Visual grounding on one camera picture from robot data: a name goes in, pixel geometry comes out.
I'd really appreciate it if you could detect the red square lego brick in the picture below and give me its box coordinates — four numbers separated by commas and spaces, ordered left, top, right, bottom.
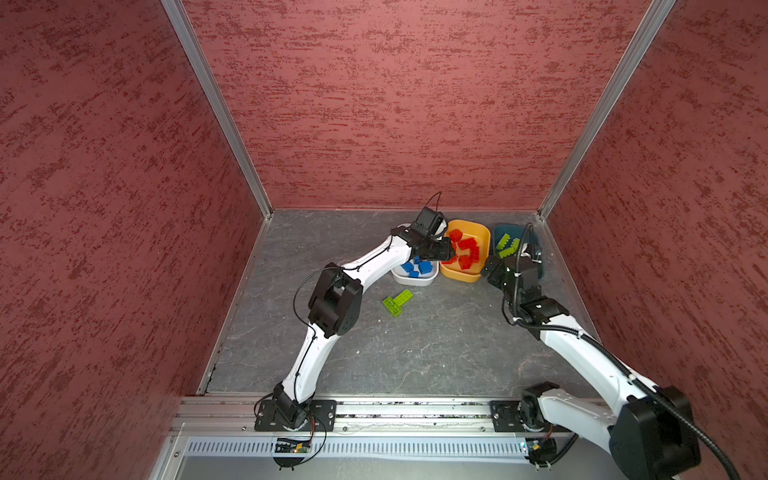
449, 229, 464, 243

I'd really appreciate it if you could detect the blue lego cube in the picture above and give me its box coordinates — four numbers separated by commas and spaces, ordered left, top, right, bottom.
417, 261, 433, 276

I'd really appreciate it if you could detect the red lego plate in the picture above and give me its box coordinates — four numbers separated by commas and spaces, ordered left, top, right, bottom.
457, 237, 479, 252

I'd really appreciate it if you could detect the blue lego brick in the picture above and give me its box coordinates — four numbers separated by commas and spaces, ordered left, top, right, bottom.
401, 262, 420, 278

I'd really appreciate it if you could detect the green lego brick long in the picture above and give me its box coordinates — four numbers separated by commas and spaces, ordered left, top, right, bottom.
394, 289, 413, 307

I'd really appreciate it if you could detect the narrow green lego brick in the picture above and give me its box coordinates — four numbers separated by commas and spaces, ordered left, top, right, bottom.
382, 297, 402, 318

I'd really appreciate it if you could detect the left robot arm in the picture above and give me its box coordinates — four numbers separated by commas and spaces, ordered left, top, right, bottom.
272, 218, 454, 430

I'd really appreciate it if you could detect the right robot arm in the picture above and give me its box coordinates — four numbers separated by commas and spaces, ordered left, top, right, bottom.
481, 256, 701, 479

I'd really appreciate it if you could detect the yellow plastic bin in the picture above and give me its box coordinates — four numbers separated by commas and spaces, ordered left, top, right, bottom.
440, 219, 491, 283

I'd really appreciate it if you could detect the teal plastic bin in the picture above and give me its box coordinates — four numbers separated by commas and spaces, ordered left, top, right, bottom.
491, 224, 544, 279

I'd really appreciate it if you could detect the white plastic bin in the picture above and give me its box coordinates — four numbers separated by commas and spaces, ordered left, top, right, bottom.
390, 233, 439, 287

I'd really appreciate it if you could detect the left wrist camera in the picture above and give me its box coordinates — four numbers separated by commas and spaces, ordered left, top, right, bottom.
411, 206, 446, 236

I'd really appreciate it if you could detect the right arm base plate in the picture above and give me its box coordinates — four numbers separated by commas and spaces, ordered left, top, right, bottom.
489, 399, 570, 435

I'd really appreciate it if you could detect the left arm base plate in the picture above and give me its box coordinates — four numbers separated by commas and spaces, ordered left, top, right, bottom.
253, 399, 338, 433

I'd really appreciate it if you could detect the aluminium front rail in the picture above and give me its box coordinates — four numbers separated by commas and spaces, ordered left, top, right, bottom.
173, 395, 652, 436

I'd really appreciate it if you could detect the right corner aluminium post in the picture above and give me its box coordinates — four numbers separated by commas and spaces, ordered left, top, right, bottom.
538, 0, 676, 221

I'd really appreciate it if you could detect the corner aluminium post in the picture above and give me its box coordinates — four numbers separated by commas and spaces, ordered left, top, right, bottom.
538, 0, 676, 221
161, 0, 274, 221

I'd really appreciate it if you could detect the left corner aluminium post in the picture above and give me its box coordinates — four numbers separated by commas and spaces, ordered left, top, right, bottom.
161, 0, 274, 221

